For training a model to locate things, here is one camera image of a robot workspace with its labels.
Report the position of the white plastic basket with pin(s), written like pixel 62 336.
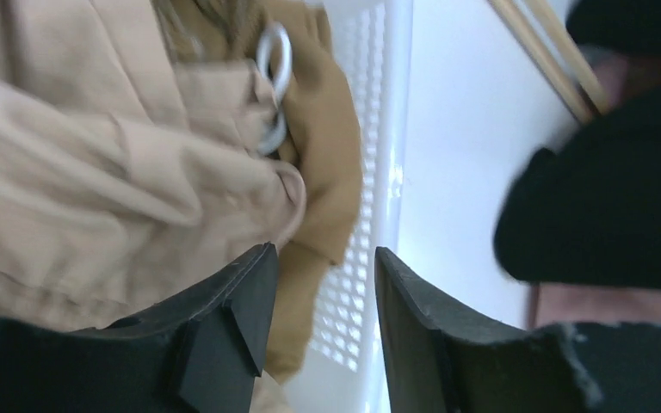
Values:
pixel 344 371

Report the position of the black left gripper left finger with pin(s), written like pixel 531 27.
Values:
pixel 200 350

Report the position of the pink shorts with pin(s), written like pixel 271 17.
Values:
pixel 610 302

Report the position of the wooden clothes rack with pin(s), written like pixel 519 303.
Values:
pixel 542 35

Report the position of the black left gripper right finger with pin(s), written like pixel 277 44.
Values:
pixel 443 356

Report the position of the beige shorts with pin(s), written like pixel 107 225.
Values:
pixel 130 165

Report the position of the brown shorts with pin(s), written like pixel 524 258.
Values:
pixel 323 142

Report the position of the black shorts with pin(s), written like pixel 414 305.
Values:
pixel 590 212

